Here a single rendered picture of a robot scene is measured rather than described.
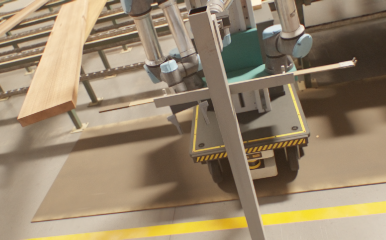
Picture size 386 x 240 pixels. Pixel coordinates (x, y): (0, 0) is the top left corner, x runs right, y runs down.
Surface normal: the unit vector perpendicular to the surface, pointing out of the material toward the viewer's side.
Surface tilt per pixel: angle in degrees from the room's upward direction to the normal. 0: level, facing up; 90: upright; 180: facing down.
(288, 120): 0
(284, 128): 0
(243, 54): 90
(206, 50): 90
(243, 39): 90
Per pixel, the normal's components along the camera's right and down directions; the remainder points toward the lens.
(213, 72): -0.09, 0.57
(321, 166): -0.26, -0.81
